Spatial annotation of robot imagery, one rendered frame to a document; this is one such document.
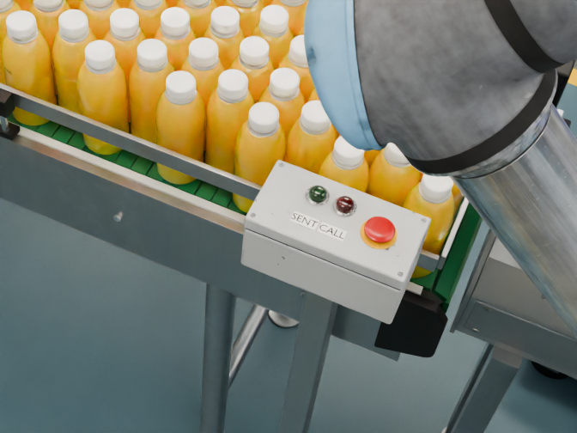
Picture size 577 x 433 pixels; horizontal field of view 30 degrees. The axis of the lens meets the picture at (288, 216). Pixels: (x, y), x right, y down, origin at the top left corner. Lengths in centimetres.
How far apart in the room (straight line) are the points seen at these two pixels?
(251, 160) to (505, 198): 71
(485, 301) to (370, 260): 36
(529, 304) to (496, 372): 27
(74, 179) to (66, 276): 95
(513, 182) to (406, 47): 13
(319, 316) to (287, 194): 21
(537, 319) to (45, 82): 77
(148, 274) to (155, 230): 93
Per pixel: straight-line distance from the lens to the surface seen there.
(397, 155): 137
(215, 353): 182
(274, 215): 126
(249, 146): 140
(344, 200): 127
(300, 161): 142
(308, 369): 154
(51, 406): 237
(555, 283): 80
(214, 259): 157
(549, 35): 64
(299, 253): 126
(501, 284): 154
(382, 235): 125
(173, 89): 140
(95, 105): 148
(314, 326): 144
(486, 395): 186
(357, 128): 69
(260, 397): 236
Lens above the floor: 212
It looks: 54 degrees down
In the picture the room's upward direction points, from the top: 8 degrees clockwise
